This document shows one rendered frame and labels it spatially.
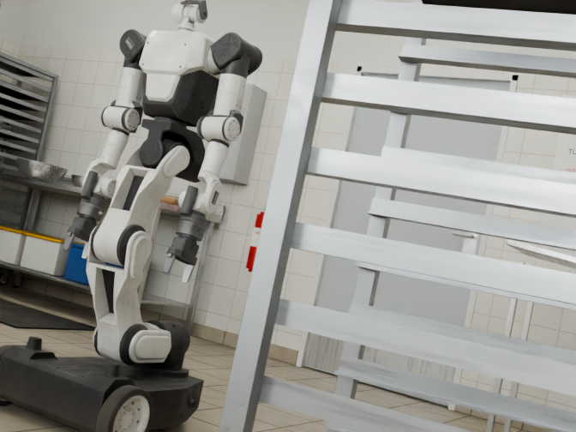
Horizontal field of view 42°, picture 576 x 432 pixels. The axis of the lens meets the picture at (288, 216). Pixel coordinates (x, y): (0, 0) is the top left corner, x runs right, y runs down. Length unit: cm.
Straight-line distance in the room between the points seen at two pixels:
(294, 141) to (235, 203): 468
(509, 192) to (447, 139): 416
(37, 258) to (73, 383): 341
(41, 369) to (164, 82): 102
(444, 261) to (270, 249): 19
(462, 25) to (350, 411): 44
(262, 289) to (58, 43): 636
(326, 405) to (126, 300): 178
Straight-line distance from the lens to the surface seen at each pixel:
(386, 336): 85
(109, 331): 265
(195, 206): 246
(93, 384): 241
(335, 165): 88
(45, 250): 576
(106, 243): 255
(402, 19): 91
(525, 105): 86
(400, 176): 86
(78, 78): 684
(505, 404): 125
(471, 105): 86
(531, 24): 88
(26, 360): 261
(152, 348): 269
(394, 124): 132
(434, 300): 486
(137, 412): 244
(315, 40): 89
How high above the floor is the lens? 66
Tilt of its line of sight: 4 degrees up
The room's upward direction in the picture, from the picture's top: 12 degrees clockwise
